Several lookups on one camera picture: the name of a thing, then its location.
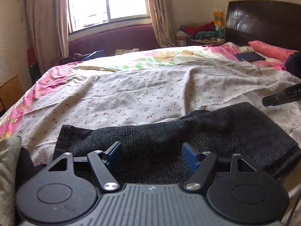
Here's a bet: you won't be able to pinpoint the red cloth pile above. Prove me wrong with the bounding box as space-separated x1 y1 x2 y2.
180 21 215 37

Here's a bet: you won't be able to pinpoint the pink pillow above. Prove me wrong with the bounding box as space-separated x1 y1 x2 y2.
249 40 298 62

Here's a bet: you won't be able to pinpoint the dark wooden headboard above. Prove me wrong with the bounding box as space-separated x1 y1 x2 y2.
225 0 301 51

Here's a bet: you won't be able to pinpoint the wooden side cabinet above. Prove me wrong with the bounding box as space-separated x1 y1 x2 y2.
0 75 24 111

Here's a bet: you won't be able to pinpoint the pink floral bedsheet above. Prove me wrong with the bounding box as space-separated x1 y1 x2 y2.
0 42 301 142

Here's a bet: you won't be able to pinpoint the window frame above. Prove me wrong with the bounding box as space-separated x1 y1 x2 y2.
68 0 150 33

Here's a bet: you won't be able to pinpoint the dark blue flat book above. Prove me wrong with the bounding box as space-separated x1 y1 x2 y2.
234 52 266 62

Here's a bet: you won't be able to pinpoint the blue bag on bench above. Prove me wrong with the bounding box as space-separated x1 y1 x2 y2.
82 50 105 61

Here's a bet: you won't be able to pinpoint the maroon padded window bench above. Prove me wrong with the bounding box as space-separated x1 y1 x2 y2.
69 24 160 57

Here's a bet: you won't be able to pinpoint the black garment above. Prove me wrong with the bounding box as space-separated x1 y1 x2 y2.
285 52 301 78

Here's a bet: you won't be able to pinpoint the beige left curtain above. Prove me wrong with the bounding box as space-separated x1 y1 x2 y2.
27 0 69 73

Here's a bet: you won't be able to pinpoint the black folded cloth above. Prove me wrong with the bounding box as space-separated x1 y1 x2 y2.
15 147 46 191

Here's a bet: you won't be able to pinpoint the grey green folded cloth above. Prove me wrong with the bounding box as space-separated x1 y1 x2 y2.
0 136 21 225

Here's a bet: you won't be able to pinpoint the beige curtain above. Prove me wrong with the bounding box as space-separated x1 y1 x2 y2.
148 0 175 47
27 0 69 73

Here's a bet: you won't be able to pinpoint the white cherry print sheet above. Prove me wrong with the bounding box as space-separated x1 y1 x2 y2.
11 58 301 165

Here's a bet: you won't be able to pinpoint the dark grey checked pants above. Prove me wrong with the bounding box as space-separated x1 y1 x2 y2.
53 103 300 184

